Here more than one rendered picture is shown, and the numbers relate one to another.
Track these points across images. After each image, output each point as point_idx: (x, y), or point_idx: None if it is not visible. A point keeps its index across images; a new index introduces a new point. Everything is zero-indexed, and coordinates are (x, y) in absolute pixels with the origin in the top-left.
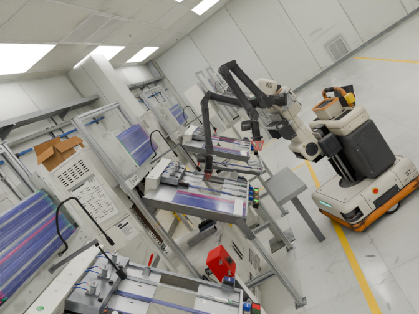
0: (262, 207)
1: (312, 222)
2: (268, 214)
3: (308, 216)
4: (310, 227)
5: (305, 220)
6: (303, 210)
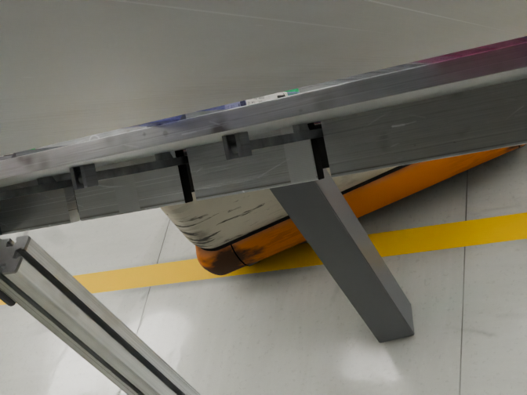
0: (129, 338)
1: (368, 245)
2: (169, 368)
3: (353, 215)
4: (377, 276)
5: (359, 246)
6: (334, 192)
